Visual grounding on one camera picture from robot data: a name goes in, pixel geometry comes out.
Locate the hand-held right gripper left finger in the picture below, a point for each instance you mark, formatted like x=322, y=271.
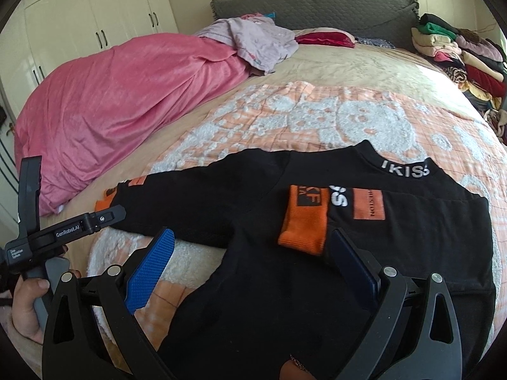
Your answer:
x=152, y=269

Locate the grey quilted headboard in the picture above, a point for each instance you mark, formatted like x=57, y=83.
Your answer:
x=336, y=8

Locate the person's right hand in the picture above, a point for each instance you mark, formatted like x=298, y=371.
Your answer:
x=295, y=370

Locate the pink garment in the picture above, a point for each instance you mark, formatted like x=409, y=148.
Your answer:
x=253, y=17

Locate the lilac garment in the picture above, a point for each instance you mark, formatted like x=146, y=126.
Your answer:
x=261, y=43

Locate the red velvet cloth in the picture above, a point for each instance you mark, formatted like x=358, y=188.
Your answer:
x=324, y=38

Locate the pink duvet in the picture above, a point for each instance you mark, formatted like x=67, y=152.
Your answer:
x=119, y=99

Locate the dark patterned pillow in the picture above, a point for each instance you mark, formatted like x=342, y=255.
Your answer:
x=374, y=42

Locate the beige bed sheet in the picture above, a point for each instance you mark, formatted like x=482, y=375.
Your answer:
x=356, y=63

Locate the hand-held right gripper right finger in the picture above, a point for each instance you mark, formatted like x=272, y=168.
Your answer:
x=356, y=269

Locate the person's left hand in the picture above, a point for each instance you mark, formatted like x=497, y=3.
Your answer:
x=23, y=308

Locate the white wardrobe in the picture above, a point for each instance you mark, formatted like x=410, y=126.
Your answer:
x=99, y=8

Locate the peach fleece blanket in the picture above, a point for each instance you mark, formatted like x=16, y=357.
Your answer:
x=317, y=118

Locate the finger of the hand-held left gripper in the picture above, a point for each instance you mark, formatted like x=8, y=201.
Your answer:
x=109, y=216

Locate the pile of folded clothes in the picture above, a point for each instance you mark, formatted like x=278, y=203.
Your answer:
x=475, y=71

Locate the black sweater with orange patches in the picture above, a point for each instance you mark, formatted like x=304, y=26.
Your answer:
x=257, y=285

